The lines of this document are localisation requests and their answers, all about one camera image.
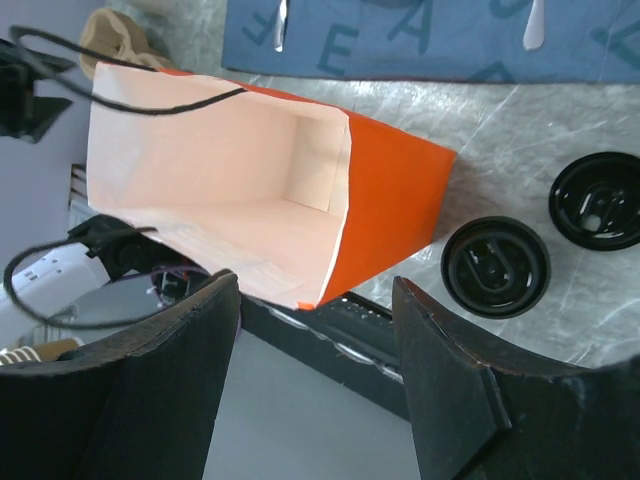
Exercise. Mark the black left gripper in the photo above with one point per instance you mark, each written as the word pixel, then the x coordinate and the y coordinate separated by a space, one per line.
pixel 24 115

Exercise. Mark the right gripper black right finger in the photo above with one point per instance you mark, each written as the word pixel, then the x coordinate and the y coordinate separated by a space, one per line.
pixel 481 407

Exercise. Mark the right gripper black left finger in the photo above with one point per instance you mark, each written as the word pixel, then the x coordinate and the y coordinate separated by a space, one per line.
pixel 139 404

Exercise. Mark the brown cardboard cup carrier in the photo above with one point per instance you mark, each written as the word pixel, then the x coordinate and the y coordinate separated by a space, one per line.
pixel 118 36

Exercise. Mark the black plastic cup lid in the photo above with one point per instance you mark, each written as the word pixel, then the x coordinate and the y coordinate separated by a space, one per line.
pixel 594 201

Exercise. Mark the orange paper bag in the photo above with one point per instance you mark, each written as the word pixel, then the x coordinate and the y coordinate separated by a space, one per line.
pixel 303 200

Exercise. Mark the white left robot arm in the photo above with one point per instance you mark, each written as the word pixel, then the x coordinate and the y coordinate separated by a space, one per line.
pixel 39 283

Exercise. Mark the white wrapped straws bundle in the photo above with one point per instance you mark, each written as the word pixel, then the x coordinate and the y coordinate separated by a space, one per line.
pixel 19 355

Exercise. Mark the silver fork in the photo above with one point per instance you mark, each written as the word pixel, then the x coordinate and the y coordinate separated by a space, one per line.
pixel 280 25

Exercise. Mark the silver spoon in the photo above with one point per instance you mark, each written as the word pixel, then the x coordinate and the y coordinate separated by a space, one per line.
pixel 534 33

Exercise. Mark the blue letter placemat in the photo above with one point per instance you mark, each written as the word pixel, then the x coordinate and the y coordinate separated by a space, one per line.
pixel 453 41

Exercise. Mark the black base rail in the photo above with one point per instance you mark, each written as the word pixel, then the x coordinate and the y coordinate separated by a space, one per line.
pixel 349 340

